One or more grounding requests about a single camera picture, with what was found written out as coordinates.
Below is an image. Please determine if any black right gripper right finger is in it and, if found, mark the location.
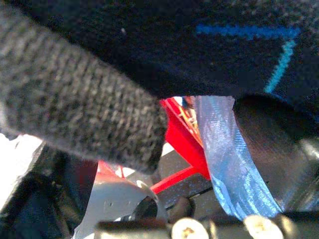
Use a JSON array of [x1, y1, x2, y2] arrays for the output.
[[233, 93, 319, 160]]

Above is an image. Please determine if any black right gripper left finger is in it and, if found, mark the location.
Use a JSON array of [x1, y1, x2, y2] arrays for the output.
[[0, 4, 168, 175]]

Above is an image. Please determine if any dark garment with blue lines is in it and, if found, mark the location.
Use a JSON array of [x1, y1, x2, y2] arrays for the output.
[[0, 0, 319, 125]]

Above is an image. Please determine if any light blue plastic strip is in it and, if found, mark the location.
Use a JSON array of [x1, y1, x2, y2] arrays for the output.
[[193, 96, 284, 221]]

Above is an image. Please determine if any black plastic bucket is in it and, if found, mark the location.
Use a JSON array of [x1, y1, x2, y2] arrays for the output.
[[249, 139, 319, 214]]

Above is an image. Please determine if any red plastic stool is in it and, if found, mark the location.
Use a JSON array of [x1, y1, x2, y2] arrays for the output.
[[97, 97, 212, 195]]

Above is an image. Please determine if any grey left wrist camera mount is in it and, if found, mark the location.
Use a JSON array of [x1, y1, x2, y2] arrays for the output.
[[73, 171, 167, 239]]

